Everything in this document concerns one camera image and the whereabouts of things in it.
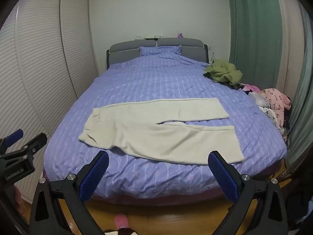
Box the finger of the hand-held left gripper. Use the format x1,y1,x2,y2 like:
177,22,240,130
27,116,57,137
21,132,48,157
5,129,24,148

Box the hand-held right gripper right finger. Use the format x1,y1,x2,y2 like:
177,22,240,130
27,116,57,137
207,151,294,235

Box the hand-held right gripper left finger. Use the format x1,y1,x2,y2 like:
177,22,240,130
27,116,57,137
29,150,110,235

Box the cream pants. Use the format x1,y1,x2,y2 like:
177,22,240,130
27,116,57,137
78,98,244,165

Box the pink slipper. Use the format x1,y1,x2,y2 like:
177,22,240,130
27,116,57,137
115,214,129,229

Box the white louvred wardrobe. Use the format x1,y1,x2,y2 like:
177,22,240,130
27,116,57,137
0,0,98,201

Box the white striped garment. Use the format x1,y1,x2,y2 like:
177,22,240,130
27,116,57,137
260,106,284,131

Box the plain pink garment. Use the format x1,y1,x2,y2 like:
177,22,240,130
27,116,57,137
243,84,261,94

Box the olive green garment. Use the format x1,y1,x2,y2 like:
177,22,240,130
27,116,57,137
203,59,243,88

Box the green curtain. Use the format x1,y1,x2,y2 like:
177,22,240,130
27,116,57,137
225,0,290,85
285,7,313,168

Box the blue floral duvet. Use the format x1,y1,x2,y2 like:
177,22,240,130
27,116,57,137
43,46,288,199

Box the grey bed headboard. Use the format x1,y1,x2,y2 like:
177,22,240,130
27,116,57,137
106,37,209,71

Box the blue floral pillow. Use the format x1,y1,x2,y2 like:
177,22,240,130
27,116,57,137
139,45,183,59

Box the beige curtain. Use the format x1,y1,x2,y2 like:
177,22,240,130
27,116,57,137
273,0,307,98

